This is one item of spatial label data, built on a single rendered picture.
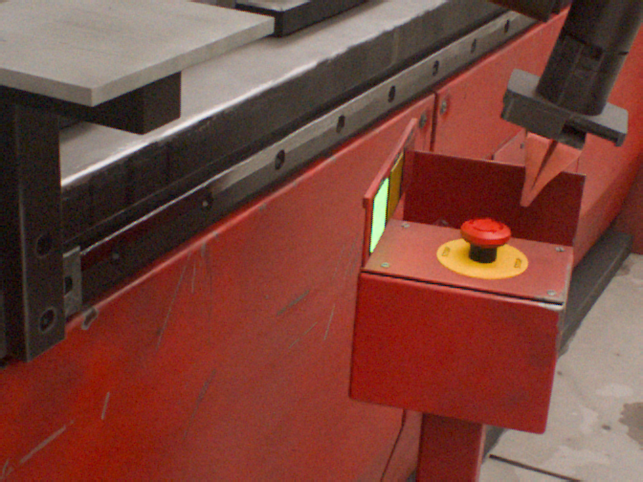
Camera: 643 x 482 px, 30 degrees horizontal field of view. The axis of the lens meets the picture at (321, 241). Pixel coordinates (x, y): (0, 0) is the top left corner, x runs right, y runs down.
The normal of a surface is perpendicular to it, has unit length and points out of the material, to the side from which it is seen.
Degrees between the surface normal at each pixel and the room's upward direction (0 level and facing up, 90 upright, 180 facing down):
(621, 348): 0
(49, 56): 0
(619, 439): 0
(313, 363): 90
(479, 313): 90
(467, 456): 90
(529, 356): 90
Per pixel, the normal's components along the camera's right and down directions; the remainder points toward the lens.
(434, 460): -0.25, 0.39
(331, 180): 0.89, 0.24
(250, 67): 0.06, -0.91
